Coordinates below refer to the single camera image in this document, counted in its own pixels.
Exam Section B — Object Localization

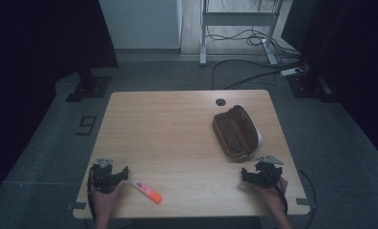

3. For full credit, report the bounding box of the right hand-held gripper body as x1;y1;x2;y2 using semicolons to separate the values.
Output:
254;155;284;188

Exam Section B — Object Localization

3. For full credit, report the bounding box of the black stand base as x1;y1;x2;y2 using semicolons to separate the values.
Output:
65;68;113;103
286;72;336;103

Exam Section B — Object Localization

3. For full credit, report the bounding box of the person's right hand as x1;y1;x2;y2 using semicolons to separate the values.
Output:
247;176;289;214

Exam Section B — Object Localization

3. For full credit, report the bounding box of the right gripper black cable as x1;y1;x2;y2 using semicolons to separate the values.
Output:
262;165;289;215

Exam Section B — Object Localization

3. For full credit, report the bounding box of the black cable beside table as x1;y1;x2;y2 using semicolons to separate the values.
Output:
299;168;319;228

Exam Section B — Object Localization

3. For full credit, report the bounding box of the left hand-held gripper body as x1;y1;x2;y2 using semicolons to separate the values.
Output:
87;157;121;194

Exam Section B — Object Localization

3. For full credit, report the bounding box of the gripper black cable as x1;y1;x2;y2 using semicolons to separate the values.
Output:
86;170;97;222
262;165;289;215

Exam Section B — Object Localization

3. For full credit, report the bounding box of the white metal desk frame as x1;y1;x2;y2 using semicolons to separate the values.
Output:
199;0;284;67

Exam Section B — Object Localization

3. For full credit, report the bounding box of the tangle of black floor cables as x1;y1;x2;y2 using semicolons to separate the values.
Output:
205;27;309;91

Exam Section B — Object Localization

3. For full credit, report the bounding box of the white cabinet panel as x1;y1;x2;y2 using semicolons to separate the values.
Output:
98;0;183;51

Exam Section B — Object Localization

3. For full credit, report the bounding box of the brown pencil case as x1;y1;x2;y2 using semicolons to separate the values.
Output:
212;104;264;164

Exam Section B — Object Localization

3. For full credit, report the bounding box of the orange highlighter pen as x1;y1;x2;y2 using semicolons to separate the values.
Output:
132;179;163;205

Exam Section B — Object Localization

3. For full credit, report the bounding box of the white power strip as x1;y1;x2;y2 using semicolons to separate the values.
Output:
279;67;304;77

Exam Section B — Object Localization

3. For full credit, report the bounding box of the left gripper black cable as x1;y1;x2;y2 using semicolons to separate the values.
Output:
86;170;97;222

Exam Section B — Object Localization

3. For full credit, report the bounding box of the person's left hand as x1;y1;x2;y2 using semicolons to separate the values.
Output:
91;180;127;218

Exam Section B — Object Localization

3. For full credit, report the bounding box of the dark curtain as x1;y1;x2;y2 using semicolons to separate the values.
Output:
0;0;119;209
281;0;378;168

